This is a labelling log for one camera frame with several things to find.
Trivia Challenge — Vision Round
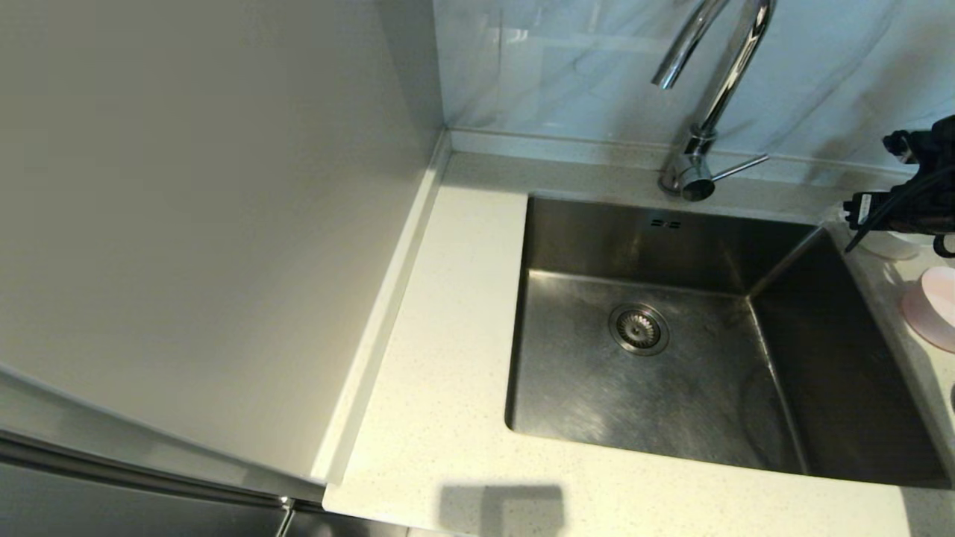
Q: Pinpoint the white bowl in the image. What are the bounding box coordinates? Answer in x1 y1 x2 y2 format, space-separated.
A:
847 216 923 261

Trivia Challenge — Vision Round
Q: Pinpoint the pink bowl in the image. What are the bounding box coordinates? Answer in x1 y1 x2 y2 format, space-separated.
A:
901 266 955 353

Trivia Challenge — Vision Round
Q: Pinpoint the chrome faucet lever handle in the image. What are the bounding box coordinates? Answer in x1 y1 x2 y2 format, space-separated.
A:
710 154 769 182

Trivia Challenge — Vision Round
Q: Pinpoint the round metal sink drain strainer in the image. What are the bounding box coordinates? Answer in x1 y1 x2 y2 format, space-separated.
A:
608 303 670 357

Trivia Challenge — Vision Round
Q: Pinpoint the stainless steel sink basin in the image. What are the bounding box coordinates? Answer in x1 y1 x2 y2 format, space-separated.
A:
504 195 952 489

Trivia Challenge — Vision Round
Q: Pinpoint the chrome gooseneck faucet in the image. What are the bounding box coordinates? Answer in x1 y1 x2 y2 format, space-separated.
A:
651 0 777 202

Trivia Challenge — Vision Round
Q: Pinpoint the large white cabinet side panel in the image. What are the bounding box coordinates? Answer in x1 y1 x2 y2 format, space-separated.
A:
0 0 450 484

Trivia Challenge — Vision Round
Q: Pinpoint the stainless steel appliance front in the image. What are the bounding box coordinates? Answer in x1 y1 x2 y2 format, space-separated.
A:
0 358 410 537

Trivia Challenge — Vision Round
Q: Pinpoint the thin black camera cable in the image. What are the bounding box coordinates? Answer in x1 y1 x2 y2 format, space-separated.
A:
845 166 955 254

